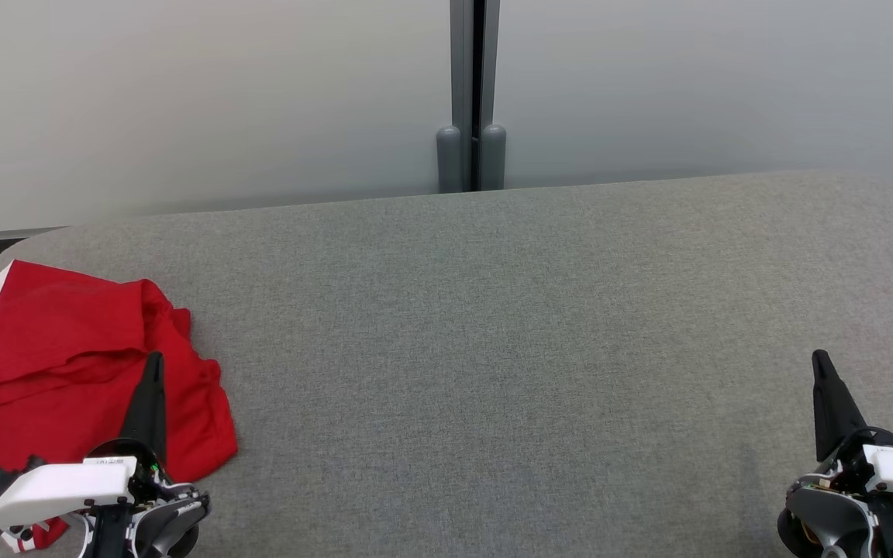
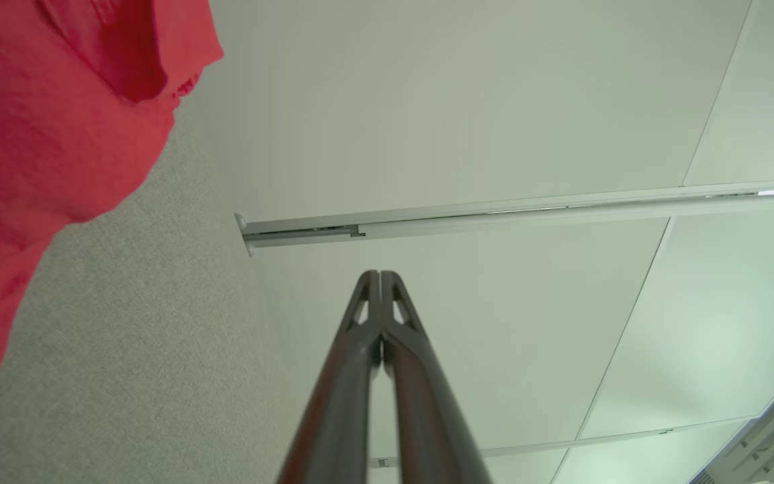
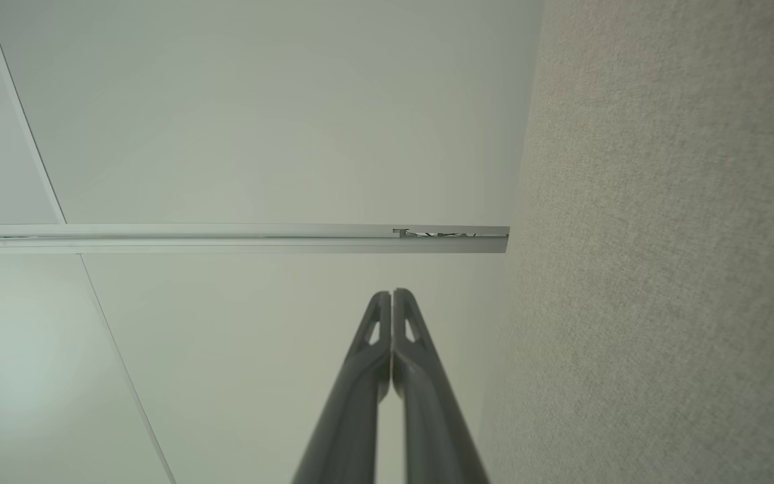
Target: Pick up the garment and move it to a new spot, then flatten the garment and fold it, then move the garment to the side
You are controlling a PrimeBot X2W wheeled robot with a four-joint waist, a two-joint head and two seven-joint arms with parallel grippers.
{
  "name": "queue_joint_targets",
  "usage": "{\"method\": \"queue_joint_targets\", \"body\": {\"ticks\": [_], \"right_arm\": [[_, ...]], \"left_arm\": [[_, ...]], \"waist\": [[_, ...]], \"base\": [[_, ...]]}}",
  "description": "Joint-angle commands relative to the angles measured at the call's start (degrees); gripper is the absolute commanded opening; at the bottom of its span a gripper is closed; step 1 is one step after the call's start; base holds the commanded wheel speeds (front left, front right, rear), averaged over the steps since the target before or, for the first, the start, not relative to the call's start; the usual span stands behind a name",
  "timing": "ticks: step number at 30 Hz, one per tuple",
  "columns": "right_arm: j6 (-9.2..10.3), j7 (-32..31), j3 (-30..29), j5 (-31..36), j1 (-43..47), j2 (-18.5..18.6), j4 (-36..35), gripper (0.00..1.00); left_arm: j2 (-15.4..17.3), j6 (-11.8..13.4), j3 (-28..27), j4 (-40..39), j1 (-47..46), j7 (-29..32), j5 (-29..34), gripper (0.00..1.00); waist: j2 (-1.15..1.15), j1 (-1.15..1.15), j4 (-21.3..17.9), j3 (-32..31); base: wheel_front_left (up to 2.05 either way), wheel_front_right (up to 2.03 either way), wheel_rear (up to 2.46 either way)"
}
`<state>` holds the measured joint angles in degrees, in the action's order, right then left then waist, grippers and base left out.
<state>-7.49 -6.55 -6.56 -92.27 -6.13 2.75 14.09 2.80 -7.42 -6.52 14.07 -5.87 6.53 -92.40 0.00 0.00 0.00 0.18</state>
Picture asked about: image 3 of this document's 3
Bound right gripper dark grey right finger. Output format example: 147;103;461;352
393;288;490;484

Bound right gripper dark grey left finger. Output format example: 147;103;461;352
292;290;392;484

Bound white aluminium wall rail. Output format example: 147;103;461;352
0;223;511;255

